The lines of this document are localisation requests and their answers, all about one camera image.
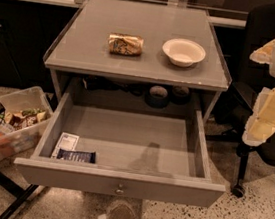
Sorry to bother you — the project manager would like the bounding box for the grey open drawer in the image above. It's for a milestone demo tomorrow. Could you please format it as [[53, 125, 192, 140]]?
[[11, 70, 239, 211]]

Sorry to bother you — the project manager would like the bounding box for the white paper packet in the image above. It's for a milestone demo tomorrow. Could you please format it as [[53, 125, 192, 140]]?
[[51, 132, 79, 158]]

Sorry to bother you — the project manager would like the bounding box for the clear plastic bin with snacks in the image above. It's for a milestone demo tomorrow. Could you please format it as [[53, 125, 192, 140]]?
[[0, 86, 53, 161]]

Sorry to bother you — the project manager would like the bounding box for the grey cabinet counter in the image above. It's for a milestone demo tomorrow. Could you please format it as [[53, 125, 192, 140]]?
[[44, 0, 230, 119]]

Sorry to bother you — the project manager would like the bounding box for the white paper bowl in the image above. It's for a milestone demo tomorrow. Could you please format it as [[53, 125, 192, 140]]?
[[162, 38, 206, 68]]

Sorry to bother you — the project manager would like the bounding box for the metal drawer knob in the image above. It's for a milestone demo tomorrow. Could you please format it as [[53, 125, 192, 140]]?
[[115, 184, 125, 195]]

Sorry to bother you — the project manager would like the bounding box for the black office chair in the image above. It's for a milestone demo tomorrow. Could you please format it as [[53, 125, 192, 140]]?
[[213, 3, 275, 197]]

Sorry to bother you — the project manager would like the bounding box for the round floor drain cover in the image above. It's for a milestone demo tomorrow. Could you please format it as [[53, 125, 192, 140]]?
[[109, 203, 135, 219]]

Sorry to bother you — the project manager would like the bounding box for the dark blue rxbar wrapper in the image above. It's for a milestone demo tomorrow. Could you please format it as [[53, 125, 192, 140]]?
[[57, 149, 96, 163]]

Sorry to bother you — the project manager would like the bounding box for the dark tape roll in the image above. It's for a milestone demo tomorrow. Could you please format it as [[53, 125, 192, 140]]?
[[145, 85, 169, 109], [170, 86, 190, 105]]

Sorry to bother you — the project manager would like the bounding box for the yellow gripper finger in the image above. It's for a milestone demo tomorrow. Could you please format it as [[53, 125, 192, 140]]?
[[249, 39, 275, 64], [242, 88, 275, 146]]

